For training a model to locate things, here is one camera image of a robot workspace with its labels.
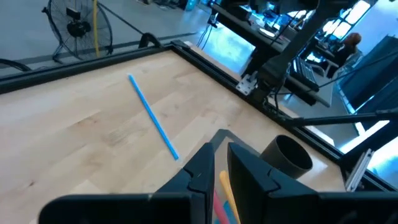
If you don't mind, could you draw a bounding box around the black table frame rail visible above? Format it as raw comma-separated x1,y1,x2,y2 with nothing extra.
0,39,398,192

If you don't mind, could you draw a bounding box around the silver corner bracket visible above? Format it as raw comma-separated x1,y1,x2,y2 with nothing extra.
235,71,259,96

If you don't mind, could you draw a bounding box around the black desk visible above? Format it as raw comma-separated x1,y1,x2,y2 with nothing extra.
213,2,331,107

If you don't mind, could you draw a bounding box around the black floor fan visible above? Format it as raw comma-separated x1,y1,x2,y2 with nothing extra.
41,0,114,65

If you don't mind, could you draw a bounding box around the black keyboard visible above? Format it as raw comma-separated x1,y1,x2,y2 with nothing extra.
292,55,318,85

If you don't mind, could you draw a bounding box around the black frame brace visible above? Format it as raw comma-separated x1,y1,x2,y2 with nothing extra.
279,107,398,128

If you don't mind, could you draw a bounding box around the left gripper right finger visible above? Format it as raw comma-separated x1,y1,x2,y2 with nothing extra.
226,142,398,224

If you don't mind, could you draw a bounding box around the yellow-handled metal spoon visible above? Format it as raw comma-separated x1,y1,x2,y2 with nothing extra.
218,170,242,224

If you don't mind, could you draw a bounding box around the yellow hanging cable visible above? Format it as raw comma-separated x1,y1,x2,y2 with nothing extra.
92,0,101,58

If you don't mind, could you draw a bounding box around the person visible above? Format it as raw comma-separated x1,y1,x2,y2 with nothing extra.
326,32,363,79

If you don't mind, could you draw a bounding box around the black cylindrical cup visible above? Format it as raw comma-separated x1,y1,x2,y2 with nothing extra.
260,134,313,180

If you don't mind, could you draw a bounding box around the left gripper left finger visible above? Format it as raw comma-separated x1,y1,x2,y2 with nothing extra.
39,142,216,224

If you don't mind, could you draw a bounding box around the silver aluminium extrusion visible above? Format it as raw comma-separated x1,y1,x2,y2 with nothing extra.
344,148,374,192

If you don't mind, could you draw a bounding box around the black rig frame post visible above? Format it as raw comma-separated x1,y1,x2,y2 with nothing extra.
257,0,331,104

